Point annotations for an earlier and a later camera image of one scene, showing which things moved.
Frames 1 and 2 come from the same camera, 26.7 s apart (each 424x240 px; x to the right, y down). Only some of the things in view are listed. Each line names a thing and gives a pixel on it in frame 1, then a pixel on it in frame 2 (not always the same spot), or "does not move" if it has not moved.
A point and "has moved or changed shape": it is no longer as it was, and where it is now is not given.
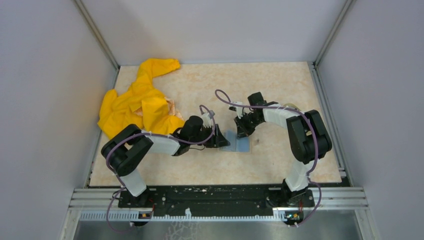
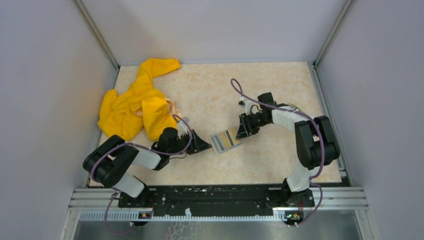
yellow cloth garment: (142, 105) does not move
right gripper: (242, 130) does not move
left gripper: (220, 140) -> (197, 144)
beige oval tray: (290, 104) does not move
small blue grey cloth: (237, 145) has moved or changed shape
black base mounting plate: (215, 200) does not move
